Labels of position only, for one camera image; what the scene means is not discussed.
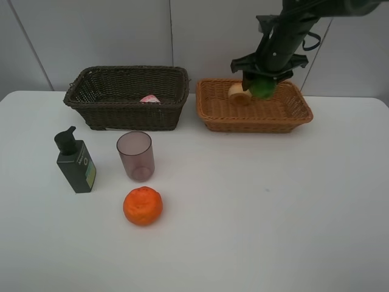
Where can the dark brown wicker basket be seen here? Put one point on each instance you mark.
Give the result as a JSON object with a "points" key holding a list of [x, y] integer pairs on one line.
{"points": [[108, 97]]}

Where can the light orange wicker basket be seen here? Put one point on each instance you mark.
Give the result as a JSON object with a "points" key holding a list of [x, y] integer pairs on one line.
{"points": [[283, 112]]}

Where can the pink bottle white cap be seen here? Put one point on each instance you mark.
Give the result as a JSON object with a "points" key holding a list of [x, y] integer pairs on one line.
{"points": [[150, 99]]}

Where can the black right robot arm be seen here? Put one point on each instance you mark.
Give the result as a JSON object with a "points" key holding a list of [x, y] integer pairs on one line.
{"points": [[313, 11]]}

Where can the green lime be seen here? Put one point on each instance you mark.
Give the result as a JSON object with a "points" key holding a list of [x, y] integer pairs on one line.
{"points": [[263, 87]]}

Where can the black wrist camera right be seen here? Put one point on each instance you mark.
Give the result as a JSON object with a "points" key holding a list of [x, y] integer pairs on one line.
{"points": [[266, 22]]}

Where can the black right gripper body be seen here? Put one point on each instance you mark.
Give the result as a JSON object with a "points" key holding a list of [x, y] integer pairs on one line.
{"points": [[276, 51]]}

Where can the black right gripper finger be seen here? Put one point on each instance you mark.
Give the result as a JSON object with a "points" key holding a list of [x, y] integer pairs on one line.
{"points": [[282, 76], [249, 79]]}

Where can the dark green pump bottle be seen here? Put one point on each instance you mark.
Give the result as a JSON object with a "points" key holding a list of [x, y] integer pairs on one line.
{"points": [[75, 161]]}

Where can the red yellow peach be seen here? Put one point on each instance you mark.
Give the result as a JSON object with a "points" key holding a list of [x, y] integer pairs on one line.
{"points": [[239, 97]]}

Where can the translucent purple plastic cup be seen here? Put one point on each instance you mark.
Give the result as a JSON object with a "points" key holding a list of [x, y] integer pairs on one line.
{"points": [[136, 153]]}

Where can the orange tangerine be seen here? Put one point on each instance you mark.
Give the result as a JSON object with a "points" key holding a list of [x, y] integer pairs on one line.
{"points": [[143, 206]]}

